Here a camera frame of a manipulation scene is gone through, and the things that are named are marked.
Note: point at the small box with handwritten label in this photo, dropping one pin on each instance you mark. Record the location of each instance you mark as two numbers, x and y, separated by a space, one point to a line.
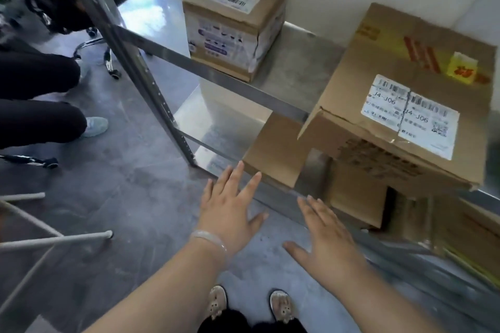
218 9

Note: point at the person's right hand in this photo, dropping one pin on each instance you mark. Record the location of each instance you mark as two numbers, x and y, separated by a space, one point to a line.
336 254

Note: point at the beige patterned slipper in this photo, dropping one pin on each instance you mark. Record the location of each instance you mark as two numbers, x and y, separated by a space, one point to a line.
216 301
282 305

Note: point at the person's left forearm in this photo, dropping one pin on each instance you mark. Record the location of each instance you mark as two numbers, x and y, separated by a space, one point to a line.
156 297

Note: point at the person's left hand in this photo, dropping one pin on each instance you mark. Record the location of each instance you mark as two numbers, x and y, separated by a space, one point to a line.
230 219

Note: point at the box with yellow red tape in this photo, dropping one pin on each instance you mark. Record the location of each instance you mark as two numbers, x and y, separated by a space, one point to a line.
351 83

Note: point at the metal shelving rack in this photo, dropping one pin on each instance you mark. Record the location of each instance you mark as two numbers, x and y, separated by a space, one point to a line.
300 59

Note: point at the pile of brown cardboard boxes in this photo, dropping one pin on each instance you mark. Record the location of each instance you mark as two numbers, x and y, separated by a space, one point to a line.
277 149

